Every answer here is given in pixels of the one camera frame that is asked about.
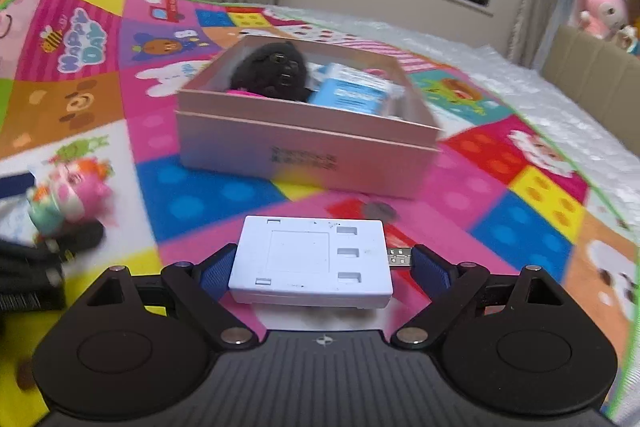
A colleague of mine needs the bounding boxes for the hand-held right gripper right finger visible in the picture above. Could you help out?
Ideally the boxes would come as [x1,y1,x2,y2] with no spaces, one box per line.
[390,244,571,348]

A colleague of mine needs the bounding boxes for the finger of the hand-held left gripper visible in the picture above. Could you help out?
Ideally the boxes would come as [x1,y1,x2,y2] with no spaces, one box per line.
[0,173,37,202]
[42,219,107,264]

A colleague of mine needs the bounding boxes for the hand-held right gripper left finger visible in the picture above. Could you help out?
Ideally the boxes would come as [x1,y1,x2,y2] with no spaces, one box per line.
[82,243,256,348]

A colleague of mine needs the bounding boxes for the pink cartoon figure toy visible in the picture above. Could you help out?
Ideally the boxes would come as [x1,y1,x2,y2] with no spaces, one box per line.
[27,157,114,238]

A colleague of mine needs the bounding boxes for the white device with plug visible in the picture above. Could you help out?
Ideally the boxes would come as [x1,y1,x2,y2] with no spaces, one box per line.
[228,215,413,310]

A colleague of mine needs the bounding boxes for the pink cardboard box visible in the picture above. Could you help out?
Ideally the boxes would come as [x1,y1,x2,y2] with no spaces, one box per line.
[174,36,442,200]

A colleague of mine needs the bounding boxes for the blue packet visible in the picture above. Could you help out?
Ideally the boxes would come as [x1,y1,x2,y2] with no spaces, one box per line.
[307,63,401,118]

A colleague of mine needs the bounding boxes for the black plush toy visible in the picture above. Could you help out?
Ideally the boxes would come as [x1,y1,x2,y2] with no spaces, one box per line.
[228,43,321,102]

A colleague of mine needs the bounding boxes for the colourful cartoon play mat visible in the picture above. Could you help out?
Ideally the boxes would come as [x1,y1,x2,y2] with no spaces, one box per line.
[0,0,640,427]

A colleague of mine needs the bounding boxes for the beige padded headboard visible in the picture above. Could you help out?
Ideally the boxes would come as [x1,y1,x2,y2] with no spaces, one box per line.
[542,24,640,138]

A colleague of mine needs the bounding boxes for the small toy figure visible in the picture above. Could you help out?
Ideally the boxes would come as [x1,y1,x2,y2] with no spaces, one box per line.
[615,24,640,55]

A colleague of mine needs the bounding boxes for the pink plush toy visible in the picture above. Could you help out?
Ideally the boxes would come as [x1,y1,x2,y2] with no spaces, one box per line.
[574,0,630,40]

